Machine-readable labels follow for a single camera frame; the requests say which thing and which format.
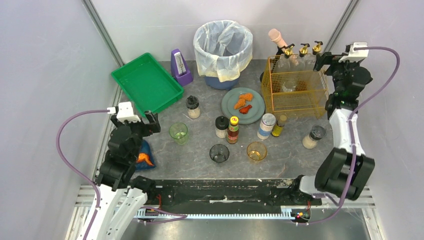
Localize grey round plate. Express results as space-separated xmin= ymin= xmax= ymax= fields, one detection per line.
xmin=220 ymin=87 xmax=266 ymax=125

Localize spice jar black lid powder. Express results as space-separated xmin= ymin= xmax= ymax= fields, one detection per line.
xmin=185 ymin=95 xmax=201 ymax=119

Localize glass oil bottle dark liquid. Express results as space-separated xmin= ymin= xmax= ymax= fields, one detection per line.
xmin=275 ymin=43 xmax=296 ymax=93

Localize glass oil bottle amber residue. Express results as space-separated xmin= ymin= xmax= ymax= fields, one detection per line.
xmin=304 ymin=40 xmax=324 ymax=87

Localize red fried chicken piece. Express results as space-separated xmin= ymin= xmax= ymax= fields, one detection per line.
xmin=239 ymin=104 xmax=253 ymax=115

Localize blue trash bin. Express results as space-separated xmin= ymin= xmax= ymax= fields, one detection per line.
xmin=203 ymin=76 xmax=240 ymax=91

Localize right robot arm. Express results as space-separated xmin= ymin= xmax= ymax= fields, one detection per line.
xmin=299 ymin=49 xmax=375 ymax=201

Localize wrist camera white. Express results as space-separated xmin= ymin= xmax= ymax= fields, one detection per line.
xmin=338 ymin=42 xmax=369 ymax=63
xmin=106 ymin=101 xmax=141 ymax=123

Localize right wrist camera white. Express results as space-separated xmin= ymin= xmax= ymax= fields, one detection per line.
xmin=338 ymin=42 xmax=369 ymax=63

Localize orange fried chicken piece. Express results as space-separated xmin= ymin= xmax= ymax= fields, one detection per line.
xmin=233 ymin=93 xmax=254 ymax=110

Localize white cable duct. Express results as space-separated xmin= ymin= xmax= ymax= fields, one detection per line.
xmin=134 ymin=207 xmax=311 ymax=222

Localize purple metronome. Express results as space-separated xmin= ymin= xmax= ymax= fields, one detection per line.
xmin=170 ymin=48 xmax=194 ymax=87

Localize blue snack bag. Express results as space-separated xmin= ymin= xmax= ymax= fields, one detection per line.
xmin=135 ymin=140 xmax=156 ymax=172

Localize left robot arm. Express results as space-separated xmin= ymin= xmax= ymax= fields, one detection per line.
xmin=78 ymin=108 xmax=161 ymax=240

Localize white blue canister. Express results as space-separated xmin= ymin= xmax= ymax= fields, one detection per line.
xmin=257 ymin=113 xmax=277 ymax=140

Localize purple cable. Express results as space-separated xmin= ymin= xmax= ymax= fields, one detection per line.
xmin=55 ymin=109 xmax=115 ymax=240
xmin=308 ymin=46 xmax=401 ymax=226

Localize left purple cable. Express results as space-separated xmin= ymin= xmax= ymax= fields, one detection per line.
xmin=55 ymin=109 xmax=115 ymax=240

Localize red sauce bottle yellow cap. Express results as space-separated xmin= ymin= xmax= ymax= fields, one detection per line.
xmin=227 ymin=116 xmax=239 ymax=144

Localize yellow wire basket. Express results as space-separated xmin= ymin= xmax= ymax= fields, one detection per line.
xmin=261 ymin=54 xmax=329 ymax=119

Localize small yellow oil bottle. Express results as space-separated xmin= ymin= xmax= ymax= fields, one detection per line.
xmin=271 ymin=114 xmax=288 ymax=137

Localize green glass cup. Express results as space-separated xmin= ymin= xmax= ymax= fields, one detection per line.
xmin=168 ymin=122 xmax=189 ymax=145

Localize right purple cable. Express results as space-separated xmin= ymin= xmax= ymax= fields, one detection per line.
xmin=308 ymin=46 xmax=401 ymax=226

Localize beige microphone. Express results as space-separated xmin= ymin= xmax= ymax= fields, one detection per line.
xmin=268 ymin=28 xmax=289 ymax=49

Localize white plastic bin liner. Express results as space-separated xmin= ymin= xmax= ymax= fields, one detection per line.
xmin=193 ymin=19 xmax=253 ymax=83

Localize clear glass oil bottle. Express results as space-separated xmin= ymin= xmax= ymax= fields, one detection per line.
xmin=293 ymin=43 xmax=310 ymax=92

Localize green plastic tray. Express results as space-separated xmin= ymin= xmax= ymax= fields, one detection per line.
xmin=111 ymin=52 xmax=184 ymax=114

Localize dark grey glass cup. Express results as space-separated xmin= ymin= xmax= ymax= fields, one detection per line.
xmin=209 ymin=144 xmax=230 ymax=164

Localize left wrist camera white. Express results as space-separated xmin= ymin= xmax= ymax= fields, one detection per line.
xmin=106 ymin=101 xmax=141 ymax=123

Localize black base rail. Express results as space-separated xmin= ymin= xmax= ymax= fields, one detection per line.
xmin=147 ymin=178 xmax=322 ymax=214

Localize black microphone stand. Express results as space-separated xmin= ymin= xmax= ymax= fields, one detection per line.
xmin=259 ymin=47 xmax=284 ymax=83

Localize spice jar right side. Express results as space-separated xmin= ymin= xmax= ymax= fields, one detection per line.
xmin=302 ymin=125 xmax=327 ymax=149

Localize amber glass cup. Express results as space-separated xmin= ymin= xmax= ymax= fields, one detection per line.
xmin=246 ymin=141 xmax=268 ymax=162

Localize spice jar black lid beans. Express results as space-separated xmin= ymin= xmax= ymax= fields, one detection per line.
xmin=215 ymin=115 xmax=229 ymax=139

